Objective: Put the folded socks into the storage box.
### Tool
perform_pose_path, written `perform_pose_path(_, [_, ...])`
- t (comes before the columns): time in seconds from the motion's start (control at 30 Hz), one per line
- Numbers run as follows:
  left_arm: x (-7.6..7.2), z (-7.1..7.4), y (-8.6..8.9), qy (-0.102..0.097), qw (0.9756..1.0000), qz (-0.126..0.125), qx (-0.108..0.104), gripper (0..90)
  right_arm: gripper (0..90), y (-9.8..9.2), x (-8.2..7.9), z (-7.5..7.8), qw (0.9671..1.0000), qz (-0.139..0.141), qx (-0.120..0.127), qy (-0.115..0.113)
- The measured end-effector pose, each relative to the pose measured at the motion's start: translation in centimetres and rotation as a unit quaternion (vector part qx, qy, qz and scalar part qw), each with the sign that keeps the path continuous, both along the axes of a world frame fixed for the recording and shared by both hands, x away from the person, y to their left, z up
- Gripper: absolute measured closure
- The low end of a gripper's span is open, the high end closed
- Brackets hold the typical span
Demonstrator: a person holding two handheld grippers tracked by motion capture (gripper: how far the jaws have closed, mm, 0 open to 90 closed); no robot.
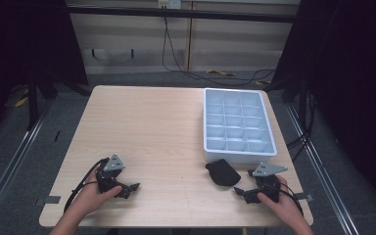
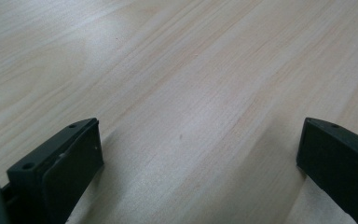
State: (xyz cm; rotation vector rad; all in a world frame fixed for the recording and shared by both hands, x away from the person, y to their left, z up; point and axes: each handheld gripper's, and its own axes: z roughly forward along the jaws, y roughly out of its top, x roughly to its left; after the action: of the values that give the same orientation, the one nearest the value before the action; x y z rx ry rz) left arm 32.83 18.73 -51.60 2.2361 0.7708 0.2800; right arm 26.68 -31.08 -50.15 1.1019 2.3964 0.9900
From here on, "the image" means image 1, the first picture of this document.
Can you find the person's right hand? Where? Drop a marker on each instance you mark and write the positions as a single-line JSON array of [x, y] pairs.
[[284, 205]]

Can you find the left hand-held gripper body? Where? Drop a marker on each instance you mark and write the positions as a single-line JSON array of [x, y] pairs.
[[111, 178]]

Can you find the grey tape strip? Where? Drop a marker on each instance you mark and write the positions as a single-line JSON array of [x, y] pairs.
[[305, 197], [50, 199]]

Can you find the yellow floor marker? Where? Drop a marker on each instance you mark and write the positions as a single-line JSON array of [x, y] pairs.
[[259, 83], [220, 72], [21, 102]]

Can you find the small black floor strip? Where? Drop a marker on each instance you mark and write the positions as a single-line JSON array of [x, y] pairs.
[[57, 136]]

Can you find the black wall bracket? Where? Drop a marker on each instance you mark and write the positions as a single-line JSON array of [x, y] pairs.
[[132, 53]]

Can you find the black horizontal bar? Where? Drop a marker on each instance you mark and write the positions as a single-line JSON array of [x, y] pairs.
[[182, 13]]

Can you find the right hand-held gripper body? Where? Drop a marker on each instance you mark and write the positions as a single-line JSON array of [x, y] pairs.
[[269, 184]]

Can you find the person's left hand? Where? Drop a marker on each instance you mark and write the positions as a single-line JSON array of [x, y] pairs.
[[89, 199]]

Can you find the white divided storage box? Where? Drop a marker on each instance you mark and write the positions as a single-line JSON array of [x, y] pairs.
[[238, 125]]

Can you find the black cloth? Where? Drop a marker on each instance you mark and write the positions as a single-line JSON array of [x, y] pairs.
[[222, 173]]

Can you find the white wall socket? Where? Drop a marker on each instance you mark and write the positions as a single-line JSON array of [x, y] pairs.
[[169, 3]]

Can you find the metal floor rail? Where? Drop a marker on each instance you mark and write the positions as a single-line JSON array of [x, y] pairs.
[[13, 163], [323, 176]]

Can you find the dark curtain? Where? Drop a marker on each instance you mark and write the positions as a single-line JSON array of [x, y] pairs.
[[352, 81], [19, 49]]

